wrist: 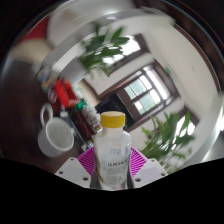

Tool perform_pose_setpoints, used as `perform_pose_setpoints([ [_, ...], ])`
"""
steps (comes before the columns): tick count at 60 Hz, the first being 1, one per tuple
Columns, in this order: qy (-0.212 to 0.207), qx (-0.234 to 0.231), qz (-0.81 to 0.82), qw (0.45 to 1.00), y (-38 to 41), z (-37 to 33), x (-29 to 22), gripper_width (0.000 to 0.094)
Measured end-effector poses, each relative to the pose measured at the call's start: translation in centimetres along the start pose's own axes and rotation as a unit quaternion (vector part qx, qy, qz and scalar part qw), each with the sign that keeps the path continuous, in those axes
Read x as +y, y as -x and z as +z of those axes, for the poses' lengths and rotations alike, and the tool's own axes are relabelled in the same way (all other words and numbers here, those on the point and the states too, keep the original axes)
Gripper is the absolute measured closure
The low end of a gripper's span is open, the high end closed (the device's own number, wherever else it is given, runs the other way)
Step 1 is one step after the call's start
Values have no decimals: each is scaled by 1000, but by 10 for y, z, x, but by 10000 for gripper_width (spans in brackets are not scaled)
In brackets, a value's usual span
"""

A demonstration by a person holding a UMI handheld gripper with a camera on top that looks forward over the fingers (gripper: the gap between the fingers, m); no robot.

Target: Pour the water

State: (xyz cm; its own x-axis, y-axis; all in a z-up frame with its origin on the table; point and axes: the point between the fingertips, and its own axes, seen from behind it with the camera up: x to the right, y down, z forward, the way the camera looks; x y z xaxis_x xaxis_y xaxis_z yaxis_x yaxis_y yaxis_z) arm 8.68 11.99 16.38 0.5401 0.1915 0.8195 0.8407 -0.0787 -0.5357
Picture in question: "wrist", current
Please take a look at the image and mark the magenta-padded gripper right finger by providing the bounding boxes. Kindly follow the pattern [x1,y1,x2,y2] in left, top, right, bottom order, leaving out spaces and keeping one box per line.
[129,147,169,189]

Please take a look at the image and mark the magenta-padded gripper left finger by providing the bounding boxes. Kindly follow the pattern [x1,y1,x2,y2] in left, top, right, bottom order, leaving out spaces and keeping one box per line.
[54,147,98,190]

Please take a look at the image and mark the clear bottle with yellow cap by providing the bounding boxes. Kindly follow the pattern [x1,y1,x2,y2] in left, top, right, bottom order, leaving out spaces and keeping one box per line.
[93,111,133,191]

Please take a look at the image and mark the large potted plant, white pot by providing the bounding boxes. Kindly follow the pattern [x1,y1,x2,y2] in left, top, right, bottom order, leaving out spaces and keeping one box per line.
[139,111,196,174]

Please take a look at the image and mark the white speckled mug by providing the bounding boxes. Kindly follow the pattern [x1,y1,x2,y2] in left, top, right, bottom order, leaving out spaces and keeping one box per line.
[37,102,76,159]

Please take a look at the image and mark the brown box of snack packets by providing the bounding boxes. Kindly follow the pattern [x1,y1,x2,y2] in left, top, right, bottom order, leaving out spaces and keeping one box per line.
[74,104,104,141]

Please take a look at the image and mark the green packet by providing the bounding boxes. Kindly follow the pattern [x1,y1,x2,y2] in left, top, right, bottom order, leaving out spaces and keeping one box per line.
[75,99,88,111]

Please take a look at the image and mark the black chair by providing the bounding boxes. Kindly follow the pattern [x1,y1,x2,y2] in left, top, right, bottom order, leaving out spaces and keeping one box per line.
[94,93,136,133]

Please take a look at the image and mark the dark wooden double door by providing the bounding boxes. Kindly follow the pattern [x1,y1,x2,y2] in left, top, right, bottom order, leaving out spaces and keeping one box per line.
[96,61,181,131]

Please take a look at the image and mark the red plastic box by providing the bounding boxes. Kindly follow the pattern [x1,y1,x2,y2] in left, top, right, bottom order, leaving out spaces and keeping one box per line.
[53,78,81,109]

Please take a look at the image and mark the colourful round stickers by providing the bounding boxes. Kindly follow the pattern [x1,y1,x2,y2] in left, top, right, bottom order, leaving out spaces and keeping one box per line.
[34,64,59,94]

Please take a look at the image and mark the wooden window beside small plant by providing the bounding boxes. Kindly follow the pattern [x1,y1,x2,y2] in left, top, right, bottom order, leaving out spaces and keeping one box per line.
[103,33,151,73]

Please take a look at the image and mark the small potted plant, white pot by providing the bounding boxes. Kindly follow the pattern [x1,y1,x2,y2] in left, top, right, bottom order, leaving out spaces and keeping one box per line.
[78,23,131,76]

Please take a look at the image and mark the red stair carpet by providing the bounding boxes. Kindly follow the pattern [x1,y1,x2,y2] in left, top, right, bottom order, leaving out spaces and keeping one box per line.
[23,16,51,41]

